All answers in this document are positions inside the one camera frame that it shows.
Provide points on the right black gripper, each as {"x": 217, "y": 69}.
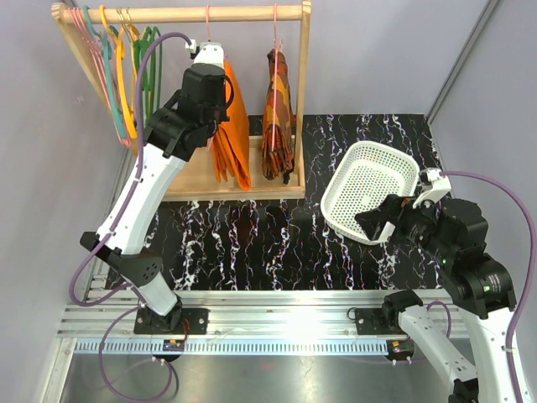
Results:
{"x": 396, "y": 210}

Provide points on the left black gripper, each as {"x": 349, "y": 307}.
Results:
{"x": 222, "y": 117}

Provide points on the orange trousers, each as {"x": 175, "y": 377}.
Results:
{"x": 230, "y": 145}

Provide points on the pink wire hanger with orange trousers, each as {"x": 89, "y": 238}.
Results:
{"x": 207, "y": 19}

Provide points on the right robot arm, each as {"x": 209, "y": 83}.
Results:
{"x": 453, "y": 234}

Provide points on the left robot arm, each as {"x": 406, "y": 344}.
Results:
{"x": 172, "y": 134}

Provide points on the camouflage patterned trousers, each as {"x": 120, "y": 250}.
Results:
{"x": 278, "y": 147}

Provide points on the green hanger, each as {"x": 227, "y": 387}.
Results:
{"x": 157, "y": 58}
{"x": 148, "y": 76}

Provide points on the yellow hanger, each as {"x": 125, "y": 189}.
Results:
{"x": 119, "y": 55}
{"x": 133, "y": 35}

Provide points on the teal hanger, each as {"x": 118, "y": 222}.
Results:
{"x": 106, "y": 55}

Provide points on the white perforated plastic basket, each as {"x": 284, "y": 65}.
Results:
{"x": 368, "y": 172}

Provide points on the wooden clothes rack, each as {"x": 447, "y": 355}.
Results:
{"x": 196, "y": 181}

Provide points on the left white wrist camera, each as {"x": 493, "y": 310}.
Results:
{"x": 208, "y": 52}

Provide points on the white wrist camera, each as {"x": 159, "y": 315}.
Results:
{"x": 435, "y": 186}
{"x": 208, "y": 52}

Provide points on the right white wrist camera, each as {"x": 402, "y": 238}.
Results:
{"x": 435, "y": 186}

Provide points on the pink wire hanger with camouflage trousers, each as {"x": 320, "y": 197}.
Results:
{"x": 277, "y": 45}

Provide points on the aluminium mounting rail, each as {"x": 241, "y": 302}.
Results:
{"x": 238, "y": 323}

